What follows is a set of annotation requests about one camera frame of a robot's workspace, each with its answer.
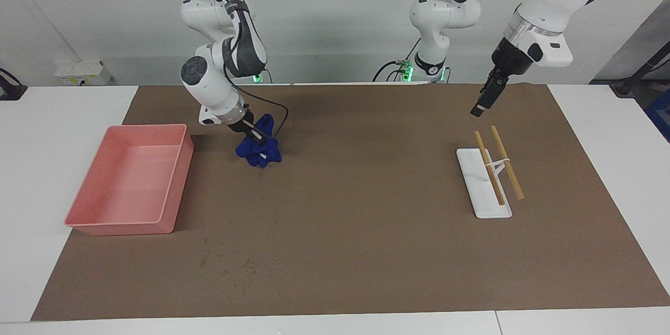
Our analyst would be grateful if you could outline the black arm base cables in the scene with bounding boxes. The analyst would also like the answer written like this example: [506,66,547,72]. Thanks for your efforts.
[373,37,422,83]

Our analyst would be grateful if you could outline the brown table mat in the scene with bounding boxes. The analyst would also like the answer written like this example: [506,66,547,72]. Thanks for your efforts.
[30,84,670,321]

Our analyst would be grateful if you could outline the blue towel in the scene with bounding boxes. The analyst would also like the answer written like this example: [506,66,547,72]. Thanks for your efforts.
[235,114,282,169]

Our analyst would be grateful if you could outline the wooden rack rod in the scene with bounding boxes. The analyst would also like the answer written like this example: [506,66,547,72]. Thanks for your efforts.
[490,125,525,200]
[474,131,506,206]

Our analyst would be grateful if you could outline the blue box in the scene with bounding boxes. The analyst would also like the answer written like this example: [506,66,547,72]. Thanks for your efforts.
[645,89,670,143]

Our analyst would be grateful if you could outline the black table clamp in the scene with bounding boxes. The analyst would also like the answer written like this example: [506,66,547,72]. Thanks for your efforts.
[0,68,28,101]

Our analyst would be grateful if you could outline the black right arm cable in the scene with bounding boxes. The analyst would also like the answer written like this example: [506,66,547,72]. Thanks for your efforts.
[157,0,289,139]

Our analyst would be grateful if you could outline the pink plastic bin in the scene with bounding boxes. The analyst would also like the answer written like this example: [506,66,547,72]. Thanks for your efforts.
[64,124,195,236]

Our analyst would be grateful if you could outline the white wall socket strip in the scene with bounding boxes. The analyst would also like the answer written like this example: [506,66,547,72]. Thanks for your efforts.
[54,61,111,86]

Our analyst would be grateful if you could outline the black stand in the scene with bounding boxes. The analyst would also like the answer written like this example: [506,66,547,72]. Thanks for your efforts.
[610,42,670,97]

